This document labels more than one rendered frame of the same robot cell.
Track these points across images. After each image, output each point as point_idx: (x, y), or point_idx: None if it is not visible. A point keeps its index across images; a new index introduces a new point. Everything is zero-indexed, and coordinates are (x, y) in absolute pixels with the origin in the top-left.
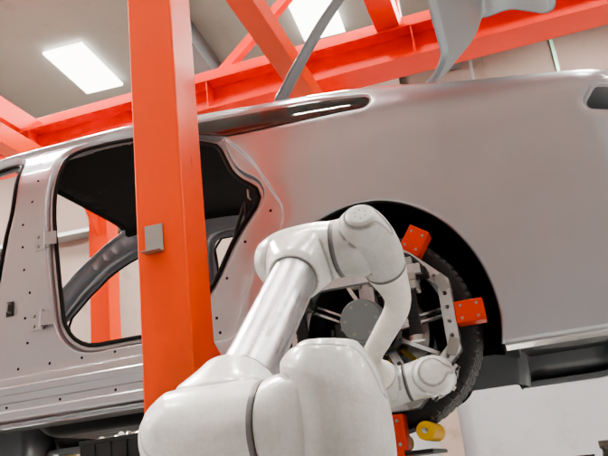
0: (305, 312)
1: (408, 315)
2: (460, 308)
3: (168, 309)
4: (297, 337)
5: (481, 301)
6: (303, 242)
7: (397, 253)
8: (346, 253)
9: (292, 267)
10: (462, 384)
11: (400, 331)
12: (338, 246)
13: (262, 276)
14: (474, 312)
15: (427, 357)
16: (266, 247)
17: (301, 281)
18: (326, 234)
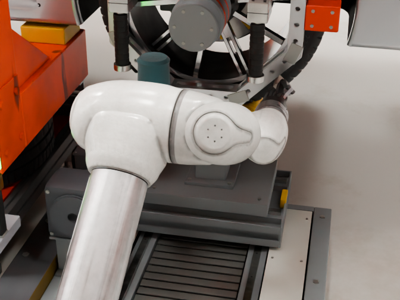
0: (127, 16)
1: (250, 53)
2: (313, 14)
3: None
4: (115, 46)
5: (338, 13)
6: (136, 147)
7: (252, 151)
8: (190, 161)
9: (120, 194)
10: (293, 77)
11: (237, 5)
12: (181, 153)
13: (80, 146)
14: (327, 23)
15: (261, 135)
16: (86, 122)
17: (130, 219)
18: (166, 133)
